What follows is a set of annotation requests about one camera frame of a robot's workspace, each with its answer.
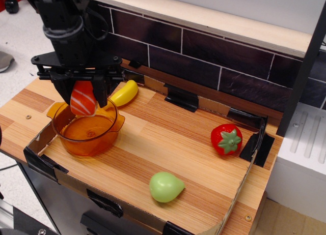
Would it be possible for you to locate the transparent orange plastic pot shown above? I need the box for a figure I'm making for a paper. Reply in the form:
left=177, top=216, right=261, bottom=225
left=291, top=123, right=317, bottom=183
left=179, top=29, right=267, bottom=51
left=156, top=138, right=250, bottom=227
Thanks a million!
left=47, top=101, right=125, bottom=156

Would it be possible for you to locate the yellow toy banana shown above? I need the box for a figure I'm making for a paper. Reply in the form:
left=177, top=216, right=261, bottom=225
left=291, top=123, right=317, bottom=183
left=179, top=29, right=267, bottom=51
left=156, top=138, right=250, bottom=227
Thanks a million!
left=110, top=80, right=138, bottom=107

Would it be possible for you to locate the white ribbed plastic block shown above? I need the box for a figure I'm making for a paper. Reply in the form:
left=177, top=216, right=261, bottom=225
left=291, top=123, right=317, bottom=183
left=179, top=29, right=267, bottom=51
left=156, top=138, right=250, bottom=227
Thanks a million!
left=266, top=103, right=325, bottom=222

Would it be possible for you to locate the cardboard fence with black tape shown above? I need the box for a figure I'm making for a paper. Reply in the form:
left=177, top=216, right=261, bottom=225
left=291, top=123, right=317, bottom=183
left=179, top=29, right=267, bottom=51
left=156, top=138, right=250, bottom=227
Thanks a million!
left=24, top=71, right=277, bottom=234

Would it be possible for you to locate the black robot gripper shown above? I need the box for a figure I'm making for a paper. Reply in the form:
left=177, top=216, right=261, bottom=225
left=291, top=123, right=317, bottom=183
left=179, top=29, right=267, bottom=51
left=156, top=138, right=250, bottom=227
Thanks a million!
left=31, top=34, right=122, bottom=108

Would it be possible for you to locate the black vertical post right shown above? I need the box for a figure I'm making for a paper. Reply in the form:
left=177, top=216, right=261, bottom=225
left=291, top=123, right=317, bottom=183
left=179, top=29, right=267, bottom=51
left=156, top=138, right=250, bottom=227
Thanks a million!
left=277, top=3, right=325, bottom=137

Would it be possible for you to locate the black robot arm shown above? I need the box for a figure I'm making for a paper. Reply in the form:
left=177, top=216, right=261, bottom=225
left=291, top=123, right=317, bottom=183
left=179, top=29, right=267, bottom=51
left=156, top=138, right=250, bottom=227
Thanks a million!
left=28, top=0, right=122, bottom=108

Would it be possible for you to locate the red toy strawberry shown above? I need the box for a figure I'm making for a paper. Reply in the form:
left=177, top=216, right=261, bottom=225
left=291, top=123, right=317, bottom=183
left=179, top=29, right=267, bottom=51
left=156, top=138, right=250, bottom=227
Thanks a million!
left=210, top=124, right=242, bottom=155

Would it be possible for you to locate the orange salmon sushi toy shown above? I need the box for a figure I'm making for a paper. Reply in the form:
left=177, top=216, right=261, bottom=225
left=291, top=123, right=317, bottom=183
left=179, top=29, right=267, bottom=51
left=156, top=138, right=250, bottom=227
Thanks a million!
left=70, top=81, right=97, bottom=116

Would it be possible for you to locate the grey shoe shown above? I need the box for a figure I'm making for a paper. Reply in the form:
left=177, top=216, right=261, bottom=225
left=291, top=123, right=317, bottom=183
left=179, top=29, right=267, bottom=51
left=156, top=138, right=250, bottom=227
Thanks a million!
left=0, top=51, right=15, bottom=72

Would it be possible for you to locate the green toy pear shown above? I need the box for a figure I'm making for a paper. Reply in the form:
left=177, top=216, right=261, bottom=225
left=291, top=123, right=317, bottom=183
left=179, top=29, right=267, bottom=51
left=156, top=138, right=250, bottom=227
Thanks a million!
left=149, top=172, right=185, bottom=203

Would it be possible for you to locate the dark brick pattern backsplash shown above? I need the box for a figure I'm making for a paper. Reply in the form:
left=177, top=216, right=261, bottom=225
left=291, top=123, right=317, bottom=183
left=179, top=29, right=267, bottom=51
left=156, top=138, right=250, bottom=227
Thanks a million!
left=89, top=1, right=326, bottom=113

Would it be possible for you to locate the black caster wheel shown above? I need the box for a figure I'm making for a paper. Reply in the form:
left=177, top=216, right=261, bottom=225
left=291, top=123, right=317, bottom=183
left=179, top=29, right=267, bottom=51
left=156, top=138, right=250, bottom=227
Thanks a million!
left=5, top=0, right=19, bottom=14

